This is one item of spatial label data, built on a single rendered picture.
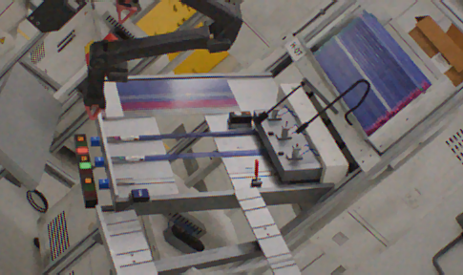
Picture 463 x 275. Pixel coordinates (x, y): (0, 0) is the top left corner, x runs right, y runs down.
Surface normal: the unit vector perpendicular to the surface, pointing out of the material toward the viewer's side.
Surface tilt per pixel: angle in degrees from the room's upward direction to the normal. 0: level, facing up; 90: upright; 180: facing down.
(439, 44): 80
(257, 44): 90
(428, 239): 90
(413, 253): 90
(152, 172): 43
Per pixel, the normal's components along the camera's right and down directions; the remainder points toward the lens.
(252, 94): 0.14, -0.80
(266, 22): 0.26, 0.59
